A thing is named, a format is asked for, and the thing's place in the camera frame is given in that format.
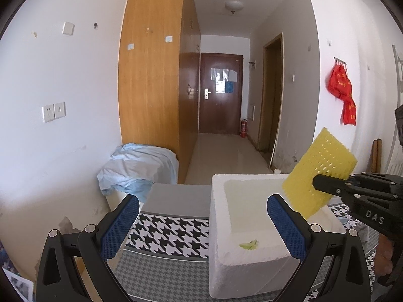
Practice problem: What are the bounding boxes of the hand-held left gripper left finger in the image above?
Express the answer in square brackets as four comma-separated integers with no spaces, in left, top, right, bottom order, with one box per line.
[35,194,141,302]

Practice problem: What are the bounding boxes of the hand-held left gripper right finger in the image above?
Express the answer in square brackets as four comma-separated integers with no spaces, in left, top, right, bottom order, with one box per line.
[267,193,374,302]

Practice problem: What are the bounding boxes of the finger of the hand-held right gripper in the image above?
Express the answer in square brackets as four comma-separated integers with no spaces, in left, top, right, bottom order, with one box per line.
[312,174,403,201]
[348,172,403,187]

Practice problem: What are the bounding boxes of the yellow perforated sponge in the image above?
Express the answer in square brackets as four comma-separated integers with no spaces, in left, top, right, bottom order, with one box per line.
[282,127,358,217]

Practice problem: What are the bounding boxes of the white foam box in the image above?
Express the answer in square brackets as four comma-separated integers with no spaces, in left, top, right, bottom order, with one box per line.
[209,172,345,299]

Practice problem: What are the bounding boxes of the person's right hand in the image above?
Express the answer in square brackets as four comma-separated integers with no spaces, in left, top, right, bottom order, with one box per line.
[376,235,397,277]

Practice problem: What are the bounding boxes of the wooden sticks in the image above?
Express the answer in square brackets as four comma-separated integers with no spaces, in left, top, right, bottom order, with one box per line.
[372,138,384,175]

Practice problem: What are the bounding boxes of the white radiator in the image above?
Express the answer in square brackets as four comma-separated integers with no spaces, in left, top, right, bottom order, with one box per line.
[389,151,403,177]

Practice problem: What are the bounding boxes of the houndstooth tablecloth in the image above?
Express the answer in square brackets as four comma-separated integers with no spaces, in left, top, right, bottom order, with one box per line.
[104,182,403,302]

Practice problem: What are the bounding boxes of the light blue cloth pile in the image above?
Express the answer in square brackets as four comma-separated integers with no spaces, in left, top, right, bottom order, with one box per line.
[97,143,179,202]

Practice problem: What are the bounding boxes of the red hanging bags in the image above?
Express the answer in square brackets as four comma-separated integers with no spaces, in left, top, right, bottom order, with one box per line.
[326,63,357,126]

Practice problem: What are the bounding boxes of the white metal rack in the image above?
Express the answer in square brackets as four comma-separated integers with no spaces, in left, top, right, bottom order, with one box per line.
[392,45,403,106]

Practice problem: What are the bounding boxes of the printed picture sheet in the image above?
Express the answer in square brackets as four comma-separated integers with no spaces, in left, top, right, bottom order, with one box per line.
[2,267,35,301]

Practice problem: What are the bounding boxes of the wooden wardrobe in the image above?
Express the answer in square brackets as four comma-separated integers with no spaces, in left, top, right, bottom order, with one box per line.
[118,0,202,184]

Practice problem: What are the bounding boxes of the dark brown door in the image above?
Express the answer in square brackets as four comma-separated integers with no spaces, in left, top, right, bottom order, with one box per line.
[199,53,244,135]

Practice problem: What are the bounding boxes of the white papers on door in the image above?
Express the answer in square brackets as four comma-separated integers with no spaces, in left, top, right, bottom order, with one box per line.
[210,68,238,82]

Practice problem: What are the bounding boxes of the round ceiling lamp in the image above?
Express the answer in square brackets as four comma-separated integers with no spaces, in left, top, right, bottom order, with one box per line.
[224,1,244,15]

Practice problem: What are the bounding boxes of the wooden doorway frame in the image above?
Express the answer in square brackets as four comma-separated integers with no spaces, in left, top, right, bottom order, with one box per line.
[256,33,284,167]

